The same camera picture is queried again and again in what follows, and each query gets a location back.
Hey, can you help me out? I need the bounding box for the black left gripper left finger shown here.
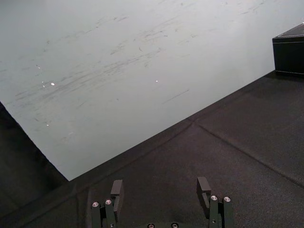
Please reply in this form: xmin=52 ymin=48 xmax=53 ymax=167
xmin=91 ymin=179 xmax=125 ymax=228

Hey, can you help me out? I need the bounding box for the black box with stitched edge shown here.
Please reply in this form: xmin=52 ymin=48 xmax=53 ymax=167
xmin=272 ymin=22 xmax=304 ymax=77

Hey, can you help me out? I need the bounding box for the black table cloth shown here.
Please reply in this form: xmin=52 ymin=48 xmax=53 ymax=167
xmin=0 ymin=70 xmax=304 ymax=228

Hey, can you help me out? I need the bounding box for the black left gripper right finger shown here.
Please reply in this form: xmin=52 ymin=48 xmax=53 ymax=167
xmin=197 ymin=176 xmax=235 ymax=228

